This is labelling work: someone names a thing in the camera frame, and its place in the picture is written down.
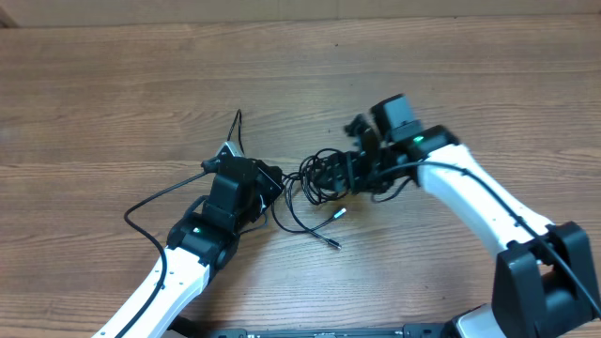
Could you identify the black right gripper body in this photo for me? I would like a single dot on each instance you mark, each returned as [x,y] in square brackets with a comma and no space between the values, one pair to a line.
[364,174]

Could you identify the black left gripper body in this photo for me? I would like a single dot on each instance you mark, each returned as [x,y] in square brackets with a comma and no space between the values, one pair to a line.
[268,186]

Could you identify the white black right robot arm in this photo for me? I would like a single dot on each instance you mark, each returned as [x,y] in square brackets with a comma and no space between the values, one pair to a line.
[545,282]

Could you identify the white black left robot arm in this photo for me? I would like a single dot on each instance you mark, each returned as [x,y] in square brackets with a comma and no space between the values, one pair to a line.
[198,246]

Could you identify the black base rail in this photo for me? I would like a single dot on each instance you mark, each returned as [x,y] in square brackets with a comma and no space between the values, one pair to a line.
[421,330]

